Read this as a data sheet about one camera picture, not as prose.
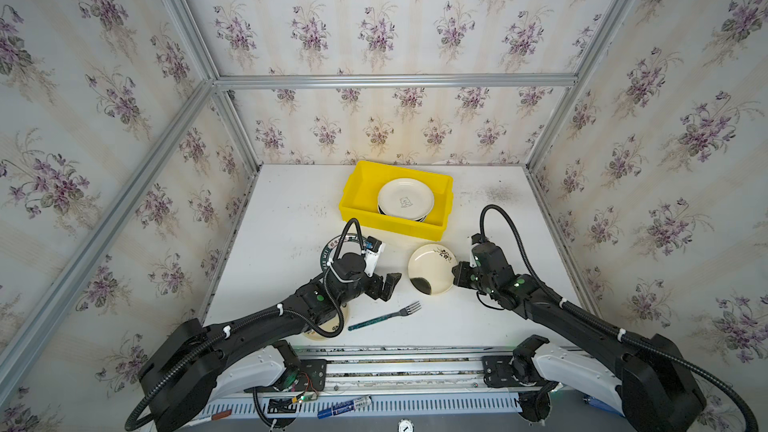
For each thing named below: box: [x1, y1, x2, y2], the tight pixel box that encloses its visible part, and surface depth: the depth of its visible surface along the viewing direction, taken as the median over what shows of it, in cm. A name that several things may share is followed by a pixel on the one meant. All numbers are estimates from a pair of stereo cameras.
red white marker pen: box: [188, 409, 233, 427], surface depth 69 cm
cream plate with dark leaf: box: [408, 243, 458, 296], surface depth 89 cm
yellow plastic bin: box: [339, 160, 454, 241], surface depth 103 cm
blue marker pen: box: [317, 396, 373, 420], surface depth 69 cm
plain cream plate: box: [377, 178, 435, 220], surface depth 106 cm
